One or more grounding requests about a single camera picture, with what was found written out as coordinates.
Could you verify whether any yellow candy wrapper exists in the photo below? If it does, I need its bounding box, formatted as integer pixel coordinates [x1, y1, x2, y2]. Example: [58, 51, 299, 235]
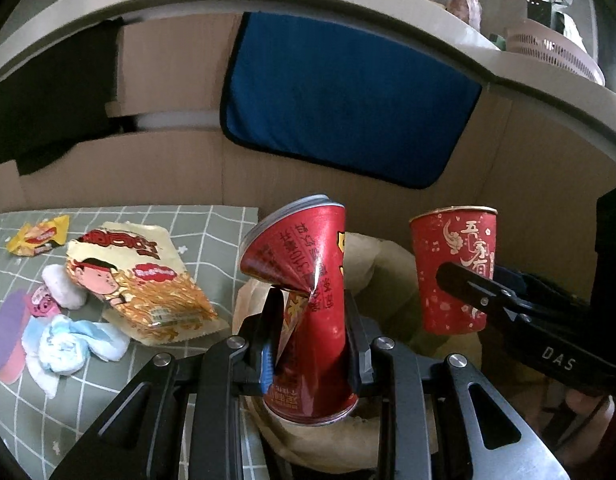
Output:
[6, 214, 70, 257]

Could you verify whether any orange capped bottle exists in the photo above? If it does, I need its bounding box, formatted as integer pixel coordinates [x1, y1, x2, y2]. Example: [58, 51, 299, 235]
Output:
[445, 0, 482, 32]

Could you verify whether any crushed red soda can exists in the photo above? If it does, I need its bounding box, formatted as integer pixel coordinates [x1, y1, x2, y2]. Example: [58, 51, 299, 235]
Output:
[239, 194, 358, 425]

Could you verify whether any black cloth panel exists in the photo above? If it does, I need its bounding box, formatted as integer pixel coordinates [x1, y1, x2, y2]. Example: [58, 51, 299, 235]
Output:
[0, 20, 123, 174]

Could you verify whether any blue white wrapper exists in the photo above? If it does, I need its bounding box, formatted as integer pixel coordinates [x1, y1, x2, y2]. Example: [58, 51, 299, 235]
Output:
[21, 314, 130, 399]

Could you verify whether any blue cloth panel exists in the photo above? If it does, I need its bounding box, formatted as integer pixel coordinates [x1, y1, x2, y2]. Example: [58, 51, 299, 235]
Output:
[220, 12, 482, 190]

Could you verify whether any person's right hand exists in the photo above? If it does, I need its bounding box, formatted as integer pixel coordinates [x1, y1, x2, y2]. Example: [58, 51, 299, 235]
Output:
[541, 389, 615, 468]

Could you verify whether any orange snack chip bag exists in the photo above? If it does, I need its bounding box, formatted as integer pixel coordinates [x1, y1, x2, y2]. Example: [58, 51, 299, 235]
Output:
[66, 221, 227, 346]

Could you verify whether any pink plastic basket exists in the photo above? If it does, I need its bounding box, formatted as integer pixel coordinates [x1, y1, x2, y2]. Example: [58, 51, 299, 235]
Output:
[506, 18, 605, 87]

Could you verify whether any red paper cup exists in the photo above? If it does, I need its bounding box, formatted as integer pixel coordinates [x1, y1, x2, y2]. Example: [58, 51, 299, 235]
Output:
[410, 206, 498, 336]

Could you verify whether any purple pink heart sponge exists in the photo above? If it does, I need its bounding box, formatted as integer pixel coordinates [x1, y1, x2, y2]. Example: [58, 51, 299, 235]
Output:
[0, 289, 30, 385]

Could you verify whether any brown cardboard backing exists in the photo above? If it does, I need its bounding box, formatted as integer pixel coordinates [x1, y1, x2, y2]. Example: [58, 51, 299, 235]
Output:
[0, 13, 616, 296]

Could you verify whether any grey white countertop shelf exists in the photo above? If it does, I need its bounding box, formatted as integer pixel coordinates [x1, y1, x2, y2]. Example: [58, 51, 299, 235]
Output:
[0, 0, 616, 162]

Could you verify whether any green grid tablecloth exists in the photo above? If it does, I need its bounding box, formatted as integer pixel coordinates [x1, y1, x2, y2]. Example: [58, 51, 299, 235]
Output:
[0, 205, 259, 479]

